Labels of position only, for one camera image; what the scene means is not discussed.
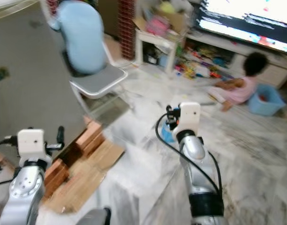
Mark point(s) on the grey seated white chair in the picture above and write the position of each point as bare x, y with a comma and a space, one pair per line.
99, 80

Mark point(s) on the cardboard box of toys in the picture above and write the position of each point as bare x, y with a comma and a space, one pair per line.
160, 21

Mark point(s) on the red brick pillar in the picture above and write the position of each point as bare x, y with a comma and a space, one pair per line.
126, 26

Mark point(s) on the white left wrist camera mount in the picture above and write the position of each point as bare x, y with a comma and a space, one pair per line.
31, 142

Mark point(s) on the blue capped clear plastic bottle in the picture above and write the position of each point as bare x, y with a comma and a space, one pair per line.
166, 133

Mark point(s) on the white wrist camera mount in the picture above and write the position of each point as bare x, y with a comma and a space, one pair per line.
189, 117
31, 142

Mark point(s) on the colourful toy pile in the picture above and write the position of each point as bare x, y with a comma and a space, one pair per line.
200, 63

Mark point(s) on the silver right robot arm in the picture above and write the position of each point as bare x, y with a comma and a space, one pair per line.
202, 183

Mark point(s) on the flat brown cardboard sheet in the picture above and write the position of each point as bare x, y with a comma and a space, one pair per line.
87, 183

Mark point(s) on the blue plastic bucket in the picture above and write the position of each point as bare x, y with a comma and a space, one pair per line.
265, 101

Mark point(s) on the grey fridge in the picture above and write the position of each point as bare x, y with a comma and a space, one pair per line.
31, 79

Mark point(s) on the small white side table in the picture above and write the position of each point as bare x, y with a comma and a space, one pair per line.
155, 42

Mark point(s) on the large flat screen television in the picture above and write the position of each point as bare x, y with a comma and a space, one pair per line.
251, 18

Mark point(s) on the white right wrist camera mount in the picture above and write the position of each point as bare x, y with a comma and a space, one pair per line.
189, 117

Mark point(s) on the adult in light blue shirt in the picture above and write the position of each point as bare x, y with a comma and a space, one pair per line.
82, 37

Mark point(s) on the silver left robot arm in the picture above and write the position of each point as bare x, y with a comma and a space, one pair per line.
25, 192

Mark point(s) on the small child in pink top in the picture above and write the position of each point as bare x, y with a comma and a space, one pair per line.
239, 89

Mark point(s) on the green fridge magnet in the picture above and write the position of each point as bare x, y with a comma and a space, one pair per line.
0, 75

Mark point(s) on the white television cabinet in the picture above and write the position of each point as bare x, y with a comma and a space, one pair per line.
275, 70

